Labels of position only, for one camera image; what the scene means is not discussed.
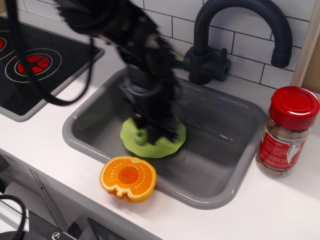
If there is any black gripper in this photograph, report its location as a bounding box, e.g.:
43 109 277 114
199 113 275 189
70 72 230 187
119 79 181 145

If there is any green handled grey spatula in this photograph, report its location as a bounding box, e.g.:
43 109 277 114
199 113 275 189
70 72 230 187
133 128 148 146

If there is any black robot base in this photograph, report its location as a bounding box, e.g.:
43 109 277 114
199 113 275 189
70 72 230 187
0 194 121 240

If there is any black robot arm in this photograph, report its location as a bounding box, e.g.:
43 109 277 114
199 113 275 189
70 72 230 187
57 0 180 144

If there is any green wavy plate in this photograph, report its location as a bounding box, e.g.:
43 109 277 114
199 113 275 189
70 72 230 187
120 117 186 159

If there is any grey plastic sink basin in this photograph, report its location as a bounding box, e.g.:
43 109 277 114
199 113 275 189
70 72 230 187
62 69 266 210

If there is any orange toy pumpkin half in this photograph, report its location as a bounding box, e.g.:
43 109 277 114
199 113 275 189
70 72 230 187
99 155 157 203

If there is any toy avocado half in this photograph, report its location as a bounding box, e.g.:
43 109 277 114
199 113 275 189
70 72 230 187
170 50 184 69

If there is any dark grey faucet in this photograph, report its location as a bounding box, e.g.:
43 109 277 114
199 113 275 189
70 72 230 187
183 0 293 85

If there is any black toy stovetop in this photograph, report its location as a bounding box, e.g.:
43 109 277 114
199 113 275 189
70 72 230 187
0 16 105 123

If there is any red lidded spice jar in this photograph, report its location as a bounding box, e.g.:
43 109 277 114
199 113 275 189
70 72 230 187
255 86 320 178

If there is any black braided cable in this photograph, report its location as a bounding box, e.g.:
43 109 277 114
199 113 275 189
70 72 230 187
6 0 95 107

